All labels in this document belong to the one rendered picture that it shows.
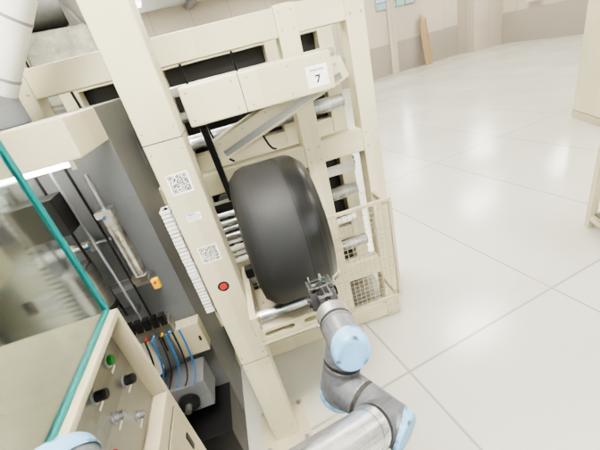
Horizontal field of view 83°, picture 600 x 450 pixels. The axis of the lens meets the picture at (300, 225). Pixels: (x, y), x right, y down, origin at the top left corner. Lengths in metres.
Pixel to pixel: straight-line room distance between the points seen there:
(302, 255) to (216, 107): 0.68
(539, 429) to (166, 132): 2.07
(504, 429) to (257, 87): 1.94
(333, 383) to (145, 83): 0.98
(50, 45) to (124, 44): 3.38
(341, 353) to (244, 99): 1.02
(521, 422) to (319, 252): 1.42
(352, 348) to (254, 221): 0.54
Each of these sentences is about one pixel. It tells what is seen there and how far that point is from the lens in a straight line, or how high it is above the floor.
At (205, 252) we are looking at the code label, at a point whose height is 1.23.
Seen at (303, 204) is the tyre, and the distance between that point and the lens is 1.13.
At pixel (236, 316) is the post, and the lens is 1.50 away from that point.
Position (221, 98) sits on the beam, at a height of 1.71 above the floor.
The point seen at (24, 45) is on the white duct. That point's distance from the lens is 1.60.
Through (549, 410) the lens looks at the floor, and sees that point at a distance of 2.26.
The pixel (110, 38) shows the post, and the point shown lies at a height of 1.96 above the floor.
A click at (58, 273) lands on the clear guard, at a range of 1.03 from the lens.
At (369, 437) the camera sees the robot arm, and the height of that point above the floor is 1.17.
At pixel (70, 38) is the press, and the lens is 4.56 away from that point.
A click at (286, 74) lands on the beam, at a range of 1.45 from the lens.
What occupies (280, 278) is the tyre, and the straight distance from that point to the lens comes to 1.17.
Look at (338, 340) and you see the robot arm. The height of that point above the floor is 1.24.
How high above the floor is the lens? 1.82
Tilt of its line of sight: 27 degrees down
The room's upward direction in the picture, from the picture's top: 15 degrees counter-clockwise
